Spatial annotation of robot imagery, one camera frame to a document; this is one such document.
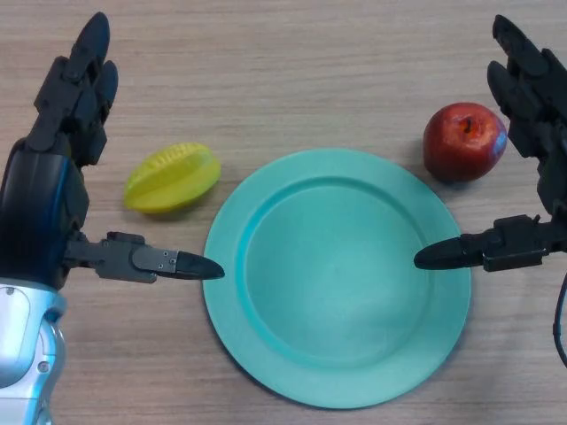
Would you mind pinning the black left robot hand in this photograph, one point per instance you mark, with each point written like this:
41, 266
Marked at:
40, 199

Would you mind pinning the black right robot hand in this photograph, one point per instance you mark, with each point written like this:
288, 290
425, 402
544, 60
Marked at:
542, 115

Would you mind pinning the yellow starfruit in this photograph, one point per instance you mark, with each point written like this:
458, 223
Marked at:
173, 179

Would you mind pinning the green round plate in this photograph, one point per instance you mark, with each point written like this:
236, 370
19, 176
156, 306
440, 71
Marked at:
336, 288

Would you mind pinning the red apple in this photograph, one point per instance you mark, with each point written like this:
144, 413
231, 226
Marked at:
460, 146

